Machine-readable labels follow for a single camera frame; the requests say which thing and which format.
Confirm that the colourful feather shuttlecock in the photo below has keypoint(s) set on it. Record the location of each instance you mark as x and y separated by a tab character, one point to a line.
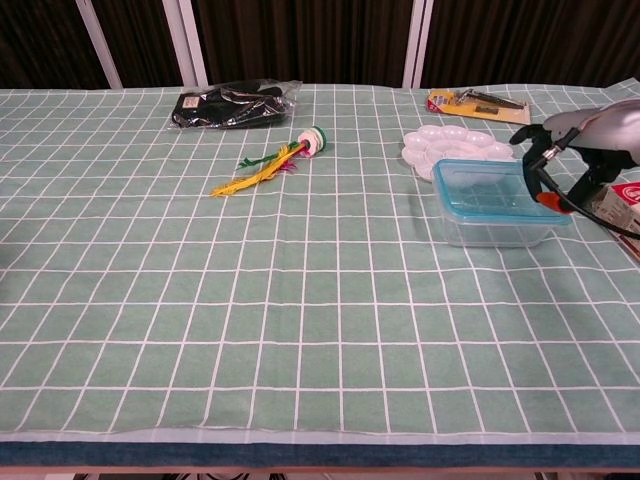
312	141

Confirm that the white flower-shaped paint palette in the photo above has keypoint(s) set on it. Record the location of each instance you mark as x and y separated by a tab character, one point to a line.
435	147

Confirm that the black item in plastic bag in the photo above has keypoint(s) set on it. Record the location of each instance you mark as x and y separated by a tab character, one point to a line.
225	107

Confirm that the blue plastic container lid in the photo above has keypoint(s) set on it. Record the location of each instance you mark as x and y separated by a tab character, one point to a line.
480	200

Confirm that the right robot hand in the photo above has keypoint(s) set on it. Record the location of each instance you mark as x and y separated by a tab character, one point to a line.
610	130

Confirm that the blue cloth underlay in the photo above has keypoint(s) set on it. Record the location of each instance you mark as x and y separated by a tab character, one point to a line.
300	454

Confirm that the dark pleated curtain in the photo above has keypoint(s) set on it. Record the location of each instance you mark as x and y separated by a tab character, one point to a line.
300	40

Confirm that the tool on yellow blister card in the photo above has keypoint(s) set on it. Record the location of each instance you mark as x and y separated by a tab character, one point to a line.
480	109

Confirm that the clear plastic food container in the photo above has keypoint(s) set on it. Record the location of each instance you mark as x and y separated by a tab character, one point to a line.
490	236

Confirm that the white slanted frame post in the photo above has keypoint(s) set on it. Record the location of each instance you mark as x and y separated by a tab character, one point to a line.
100	45

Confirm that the red and white carton box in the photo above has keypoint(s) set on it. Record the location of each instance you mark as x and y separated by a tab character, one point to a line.
631	220

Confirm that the white double frame post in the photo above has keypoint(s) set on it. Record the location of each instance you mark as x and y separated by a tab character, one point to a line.
187	40
417	40

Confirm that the green white-grid tablecloth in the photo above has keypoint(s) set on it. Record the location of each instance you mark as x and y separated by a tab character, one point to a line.
200	300

